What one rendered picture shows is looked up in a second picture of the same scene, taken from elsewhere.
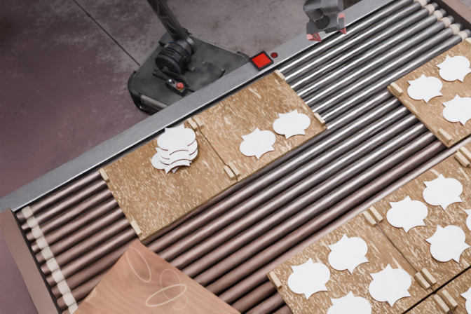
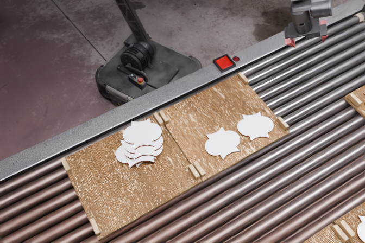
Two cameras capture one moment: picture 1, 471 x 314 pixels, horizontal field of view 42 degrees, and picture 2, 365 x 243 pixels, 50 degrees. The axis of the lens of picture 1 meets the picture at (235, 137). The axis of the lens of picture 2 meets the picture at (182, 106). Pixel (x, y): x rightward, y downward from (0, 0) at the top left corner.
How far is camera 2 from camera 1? 84 cm
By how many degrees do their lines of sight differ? 4
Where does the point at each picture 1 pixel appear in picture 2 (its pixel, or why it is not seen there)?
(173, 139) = (139, 133)
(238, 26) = (188, 36)
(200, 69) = (158, 67)
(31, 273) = not seen: outside the picture
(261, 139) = (226, 139)
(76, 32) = (56, 30)
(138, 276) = not seen: outside the picture
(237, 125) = (202, 123)
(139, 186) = (100, 178)
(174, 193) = (136, 190)
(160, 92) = (122, 84)
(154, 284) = not seen: outside the picture
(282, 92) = (245, 94)
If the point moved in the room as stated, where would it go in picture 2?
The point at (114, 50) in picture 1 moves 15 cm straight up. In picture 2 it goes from (86, 47) to (82, 33)
